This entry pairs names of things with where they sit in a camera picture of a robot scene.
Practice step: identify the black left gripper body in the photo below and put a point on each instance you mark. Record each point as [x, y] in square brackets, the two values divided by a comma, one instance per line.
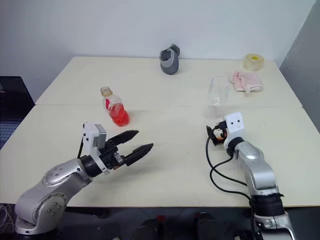
[110, 155]

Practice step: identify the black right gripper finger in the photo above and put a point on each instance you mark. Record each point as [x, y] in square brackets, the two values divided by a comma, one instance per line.
[210, 135]

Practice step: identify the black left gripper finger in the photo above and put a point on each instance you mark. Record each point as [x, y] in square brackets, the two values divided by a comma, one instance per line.
[125, 136]
[140, 152]

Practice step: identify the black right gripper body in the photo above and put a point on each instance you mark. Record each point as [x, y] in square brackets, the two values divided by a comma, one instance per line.
[220, 133]

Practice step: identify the plastic bottle with red liquid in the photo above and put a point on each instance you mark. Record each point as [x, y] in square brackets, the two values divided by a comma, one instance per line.
[117, 112]

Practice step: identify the clear wine glass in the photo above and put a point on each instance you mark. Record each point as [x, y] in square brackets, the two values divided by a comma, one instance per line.
[219, 91]

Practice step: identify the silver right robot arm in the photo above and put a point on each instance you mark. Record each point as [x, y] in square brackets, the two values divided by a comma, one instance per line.
[260, 172]

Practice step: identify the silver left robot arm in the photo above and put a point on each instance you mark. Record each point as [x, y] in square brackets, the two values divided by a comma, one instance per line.
[57, 175]

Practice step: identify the pink folded towel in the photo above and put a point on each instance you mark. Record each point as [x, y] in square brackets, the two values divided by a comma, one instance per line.
[248, 82]

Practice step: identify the translucent tape roll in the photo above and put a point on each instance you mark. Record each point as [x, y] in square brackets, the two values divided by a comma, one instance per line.
[253, 63]

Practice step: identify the dark laptop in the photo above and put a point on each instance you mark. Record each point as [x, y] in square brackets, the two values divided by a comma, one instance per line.
[12, 105]

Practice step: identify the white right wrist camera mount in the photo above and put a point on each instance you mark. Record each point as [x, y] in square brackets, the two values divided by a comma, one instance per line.
[233, 126]

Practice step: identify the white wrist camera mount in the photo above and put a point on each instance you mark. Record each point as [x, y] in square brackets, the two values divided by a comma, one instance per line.
[233, 126]
[88, 132]

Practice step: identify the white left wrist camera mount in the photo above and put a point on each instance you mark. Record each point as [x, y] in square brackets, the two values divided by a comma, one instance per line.
[88, 132]

